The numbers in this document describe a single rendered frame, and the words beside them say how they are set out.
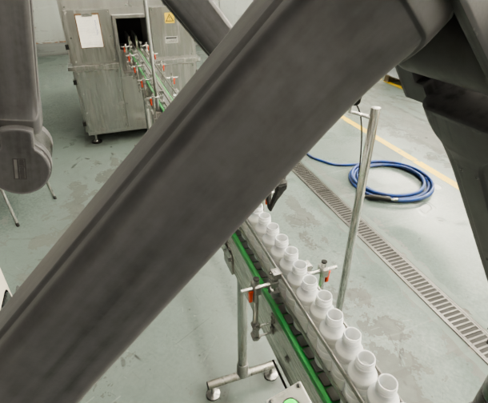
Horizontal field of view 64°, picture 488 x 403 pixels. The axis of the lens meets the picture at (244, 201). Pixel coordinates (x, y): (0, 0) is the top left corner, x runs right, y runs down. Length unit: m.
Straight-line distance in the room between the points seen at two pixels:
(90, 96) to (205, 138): 4.53
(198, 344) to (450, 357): 1.38
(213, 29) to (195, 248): 0.47
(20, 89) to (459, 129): 0.52
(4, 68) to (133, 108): 4.16
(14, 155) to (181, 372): 1.78
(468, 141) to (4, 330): 0.26
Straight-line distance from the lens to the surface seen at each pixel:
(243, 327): 1.80
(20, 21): 0.59
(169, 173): 0.16
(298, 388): 0.85
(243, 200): 0.17
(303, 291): 0.99
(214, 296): 2.57
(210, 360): 2.27
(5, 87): 0.61
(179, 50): 4.67
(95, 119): 4.76
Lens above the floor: 1.83
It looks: 32 degrees down
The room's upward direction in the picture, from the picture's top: straight up
